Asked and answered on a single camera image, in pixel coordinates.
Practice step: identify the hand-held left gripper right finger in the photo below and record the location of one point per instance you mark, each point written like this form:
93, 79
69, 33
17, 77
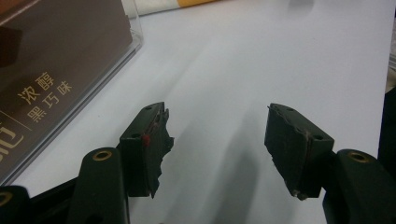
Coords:
295, 149

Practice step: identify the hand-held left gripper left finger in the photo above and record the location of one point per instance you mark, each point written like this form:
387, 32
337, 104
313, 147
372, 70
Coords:
146, 161

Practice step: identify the clear plastic container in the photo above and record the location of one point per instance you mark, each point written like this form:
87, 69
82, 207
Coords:
136, 34

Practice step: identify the brown chocolate box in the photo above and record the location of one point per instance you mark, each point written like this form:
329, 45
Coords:
62, 62

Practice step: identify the white table mat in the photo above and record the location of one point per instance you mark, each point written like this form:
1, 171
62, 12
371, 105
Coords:
233, 62

